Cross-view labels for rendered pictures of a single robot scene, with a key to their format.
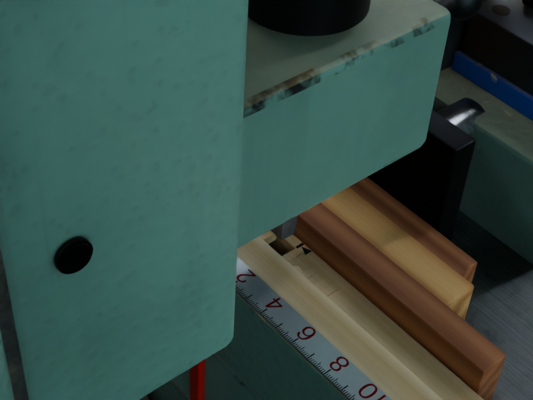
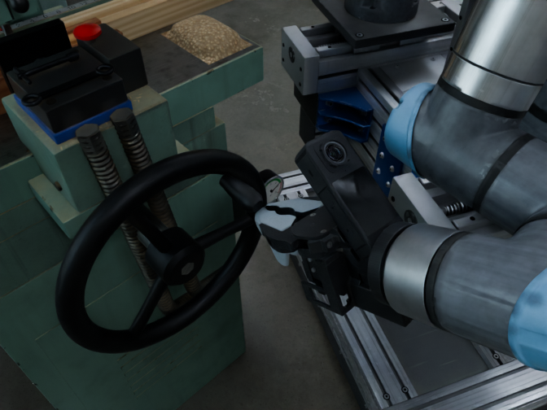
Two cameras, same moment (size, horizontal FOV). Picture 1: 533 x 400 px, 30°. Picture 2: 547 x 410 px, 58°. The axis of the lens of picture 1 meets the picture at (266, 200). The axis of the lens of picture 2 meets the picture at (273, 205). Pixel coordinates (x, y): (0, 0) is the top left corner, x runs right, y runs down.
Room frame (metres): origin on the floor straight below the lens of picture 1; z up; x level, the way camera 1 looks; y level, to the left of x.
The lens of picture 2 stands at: (0.68, -0.62, 1.28)
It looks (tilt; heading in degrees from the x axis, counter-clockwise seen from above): 47 degrees down; 90
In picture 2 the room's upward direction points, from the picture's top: straight up
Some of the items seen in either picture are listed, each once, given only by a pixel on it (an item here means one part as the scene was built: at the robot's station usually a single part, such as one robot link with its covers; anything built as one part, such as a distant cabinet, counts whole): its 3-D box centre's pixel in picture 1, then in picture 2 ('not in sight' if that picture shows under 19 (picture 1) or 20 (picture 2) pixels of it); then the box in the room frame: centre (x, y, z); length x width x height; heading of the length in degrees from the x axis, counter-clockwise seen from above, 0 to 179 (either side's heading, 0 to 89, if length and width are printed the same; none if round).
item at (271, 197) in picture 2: not in sight; (264, 189); (0.67, 0.01, 0.65); 0.06 x 0.04 x 0.08; 43
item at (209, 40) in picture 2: not in sight; (204, 31); (0.58, 0.10, 0.91); 0.12 x 0.09 x 0.03; 133
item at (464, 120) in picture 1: (424, 145); (50, 73); (0.40, -0.08, 0.95); 0.09 x 0.07 x 0.09; 43
